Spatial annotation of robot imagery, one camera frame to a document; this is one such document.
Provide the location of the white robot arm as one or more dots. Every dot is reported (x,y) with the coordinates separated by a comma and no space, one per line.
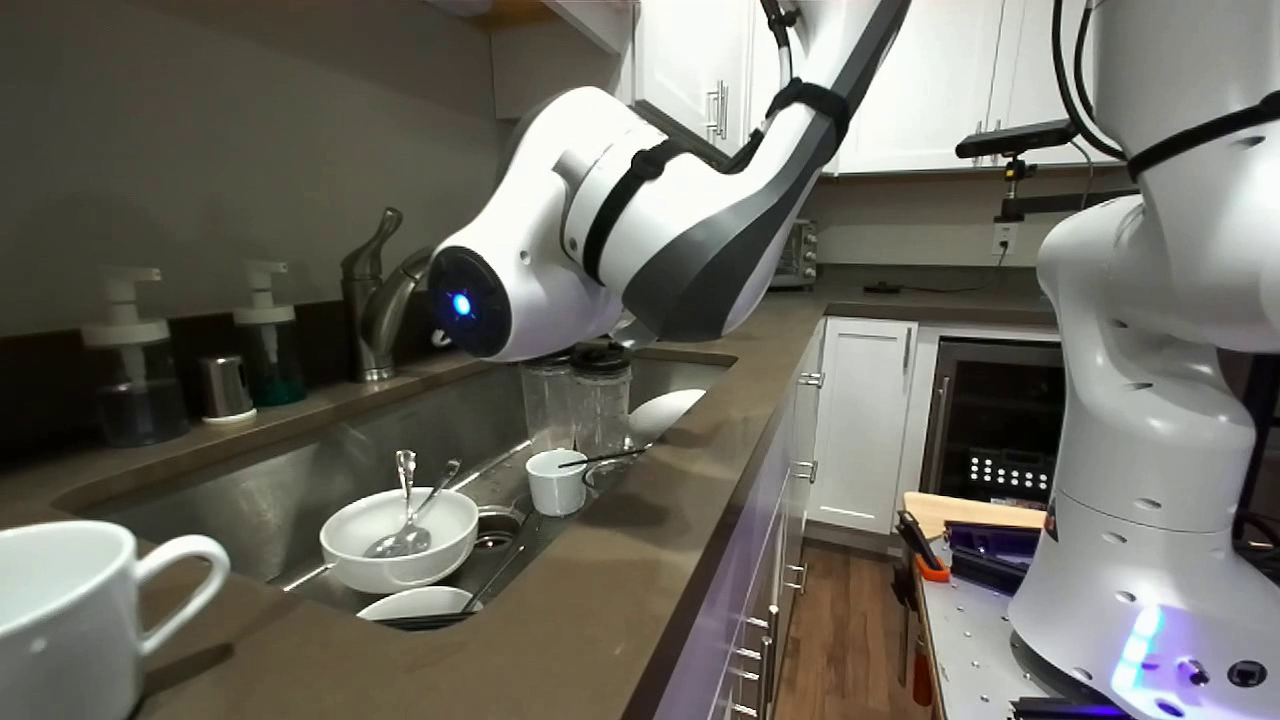
(586,253)

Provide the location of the small white cup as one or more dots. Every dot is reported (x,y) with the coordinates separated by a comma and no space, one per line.
(552,494)

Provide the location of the stainless steel sink basin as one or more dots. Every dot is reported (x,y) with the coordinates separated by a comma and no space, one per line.
(441,413)

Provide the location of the white plate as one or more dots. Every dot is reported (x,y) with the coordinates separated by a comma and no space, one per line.
(667,419)

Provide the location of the clear jar with black lid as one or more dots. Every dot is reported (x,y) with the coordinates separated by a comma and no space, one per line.
(602,405)
(544,405)

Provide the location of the black chopstick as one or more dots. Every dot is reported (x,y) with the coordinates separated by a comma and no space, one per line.
(613,453)

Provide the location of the silver toaster oven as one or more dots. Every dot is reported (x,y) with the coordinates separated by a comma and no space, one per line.
(804,259)

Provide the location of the white lower cabinet door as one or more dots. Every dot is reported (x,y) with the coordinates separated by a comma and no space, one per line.
(862,427)

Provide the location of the grey lower cabinet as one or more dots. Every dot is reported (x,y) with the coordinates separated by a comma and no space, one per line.
(746,585)

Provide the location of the steel spoon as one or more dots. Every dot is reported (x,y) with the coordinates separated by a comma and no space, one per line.
(400,541)
(406,483)

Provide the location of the curved steel faucet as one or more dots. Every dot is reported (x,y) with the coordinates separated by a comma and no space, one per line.
(364,303)

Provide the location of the white upper cabinets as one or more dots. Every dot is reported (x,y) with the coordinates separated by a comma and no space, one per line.
(667,53)

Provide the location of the white bowl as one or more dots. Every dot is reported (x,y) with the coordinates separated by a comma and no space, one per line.
(400,573)

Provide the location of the orange black clamp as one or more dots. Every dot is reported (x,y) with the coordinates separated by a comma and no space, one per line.
(926,554)

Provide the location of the black beverage cooler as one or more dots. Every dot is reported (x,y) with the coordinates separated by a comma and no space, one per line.
(994,413)

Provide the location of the wooden board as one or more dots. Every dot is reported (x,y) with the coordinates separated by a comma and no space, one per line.
(972,508)

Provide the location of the green soap dispenser bottle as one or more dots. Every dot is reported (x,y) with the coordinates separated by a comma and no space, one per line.
(267,353)

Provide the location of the small metal canister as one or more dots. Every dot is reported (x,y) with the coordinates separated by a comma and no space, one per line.
(225,389)

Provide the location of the perforated robot table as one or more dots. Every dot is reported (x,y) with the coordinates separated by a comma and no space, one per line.
(966,652)

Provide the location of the clear soap dispenser bottle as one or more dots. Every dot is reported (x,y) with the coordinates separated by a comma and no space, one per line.
(132,387)

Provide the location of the white ceramic mug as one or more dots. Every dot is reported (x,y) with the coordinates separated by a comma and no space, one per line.
(67,626)

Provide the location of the white wall outlet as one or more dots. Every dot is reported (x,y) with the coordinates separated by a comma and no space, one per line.
(1005,236)

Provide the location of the black aluminium rail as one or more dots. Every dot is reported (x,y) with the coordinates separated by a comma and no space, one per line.
(994,554)

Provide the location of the black camera on stand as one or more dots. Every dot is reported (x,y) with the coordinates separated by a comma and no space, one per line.
(1020,139)

